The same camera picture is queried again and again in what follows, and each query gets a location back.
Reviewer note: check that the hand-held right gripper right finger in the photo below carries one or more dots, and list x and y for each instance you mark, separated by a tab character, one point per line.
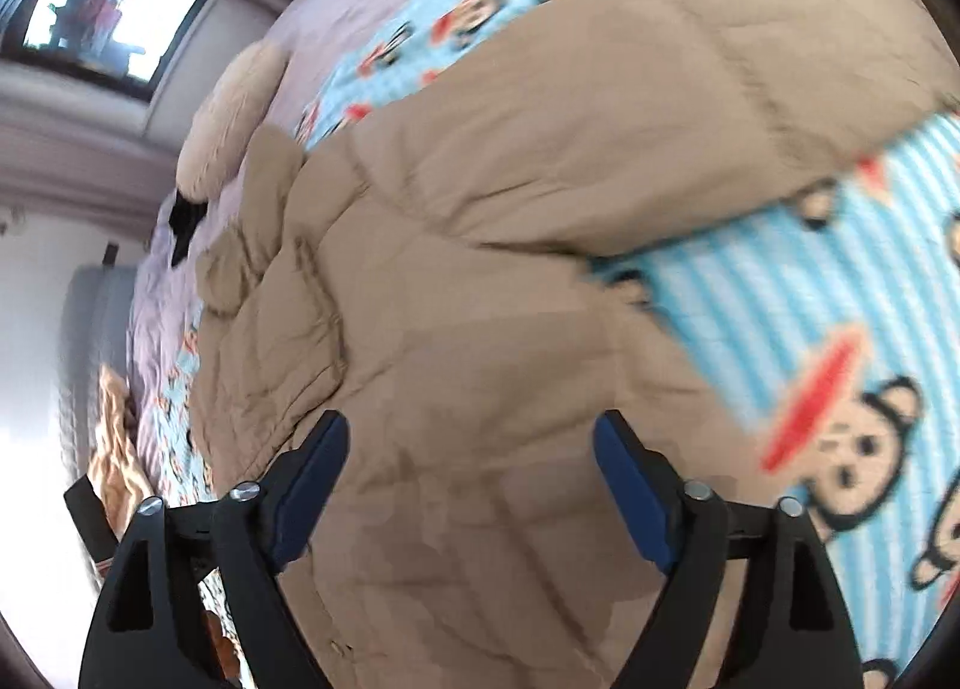
630	494

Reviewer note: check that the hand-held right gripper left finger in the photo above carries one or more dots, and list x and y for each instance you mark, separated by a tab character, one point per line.
315	486

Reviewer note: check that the beige puffer jacket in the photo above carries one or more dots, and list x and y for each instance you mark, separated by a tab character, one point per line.
487	209

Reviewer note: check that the orange striped cloth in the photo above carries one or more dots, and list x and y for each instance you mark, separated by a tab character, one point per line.
116	464

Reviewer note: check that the striped monkey print blanket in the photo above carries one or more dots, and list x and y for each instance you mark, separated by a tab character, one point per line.
750	329

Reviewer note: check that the black box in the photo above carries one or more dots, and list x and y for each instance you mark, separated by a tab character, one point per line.
88	516

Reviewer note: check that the grey padded headboard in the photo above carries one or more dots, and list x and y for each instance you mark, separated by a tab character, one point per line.
86	329

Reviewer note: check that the small black cloth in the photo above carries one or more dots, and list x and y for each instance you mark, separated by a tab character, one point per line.
184	224

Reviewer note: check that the cream round pillow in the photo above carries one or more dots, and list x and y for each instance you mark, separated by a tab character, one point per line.
229	111

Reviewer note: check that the window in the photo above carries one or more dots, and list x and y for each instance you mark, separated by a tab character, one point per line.
142	14

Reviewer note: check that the small dark wall fitting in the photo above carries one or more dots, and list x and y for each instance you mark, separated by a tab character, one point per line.
112	255

